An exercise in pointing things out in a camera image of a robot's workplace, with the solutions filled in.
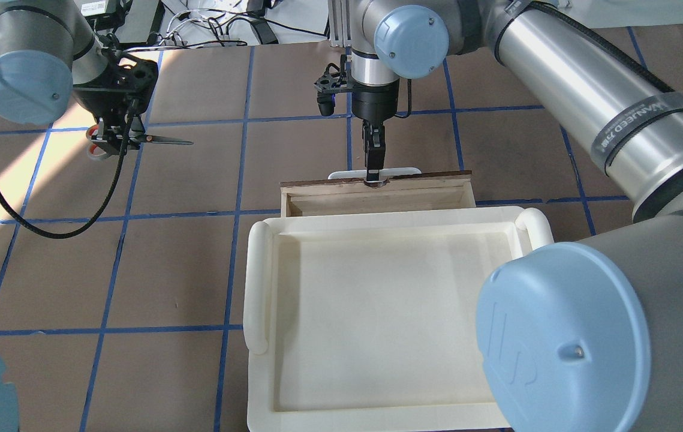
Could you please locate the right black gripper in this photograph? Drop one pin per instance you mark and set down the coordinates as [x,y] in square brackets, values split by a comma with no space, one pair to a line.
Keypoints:
[375,103]

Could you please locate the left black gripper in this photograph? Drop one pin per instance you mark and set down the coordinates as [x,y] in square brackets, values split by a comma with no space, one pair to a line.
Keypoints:
[103,107]

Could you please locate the red grey handled scissors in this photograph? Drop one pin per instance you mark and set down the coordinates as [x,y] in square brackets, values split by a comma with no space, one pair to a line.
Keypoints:
[148,138]

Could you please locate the brown wooden drawer box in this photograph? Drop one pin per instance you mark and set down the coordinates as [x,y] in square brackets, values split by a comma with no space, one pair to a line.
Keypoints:
[400,193]

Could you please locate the white drawer handle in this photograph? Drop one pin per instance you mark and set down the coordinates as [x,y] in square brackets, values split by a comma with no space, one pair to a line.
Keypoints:
[373,175]

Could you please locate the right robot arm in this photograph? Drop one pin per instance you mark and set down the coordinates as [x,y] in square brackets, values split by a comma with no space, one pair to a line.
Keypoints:
[587,127]

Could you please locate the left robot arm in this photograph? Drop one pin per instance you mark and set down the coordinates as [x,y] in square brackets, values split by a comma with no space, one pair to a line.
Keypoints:
[49,55]

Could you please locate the cream plastic tray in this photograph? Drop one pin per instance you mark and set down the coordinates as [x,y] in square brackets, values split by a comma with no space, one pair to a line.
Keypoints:
[366,322]

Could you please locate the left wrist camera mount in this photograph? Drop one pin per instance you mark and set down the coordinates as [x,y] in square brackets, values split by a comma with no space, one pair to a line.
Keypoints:
[122,73]

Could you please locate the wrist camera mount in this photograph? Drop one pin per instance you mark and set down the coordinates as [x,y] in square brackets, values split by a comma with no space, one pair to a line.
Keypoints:
[334,80]
[122,73]

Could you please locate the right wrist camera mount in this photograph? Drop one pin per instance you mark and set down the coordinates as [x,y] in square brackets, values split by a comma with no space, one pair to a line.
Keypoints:
[334,80]

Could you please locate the black network switch box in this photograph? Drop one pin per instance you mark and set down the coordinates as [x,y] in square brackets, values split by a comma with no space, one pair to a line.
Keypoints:
[134,23]

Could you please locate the aluminium frame post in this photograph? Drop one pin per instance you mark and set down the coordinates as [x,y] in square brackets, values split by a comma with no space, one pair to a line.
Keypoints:
[339,23]

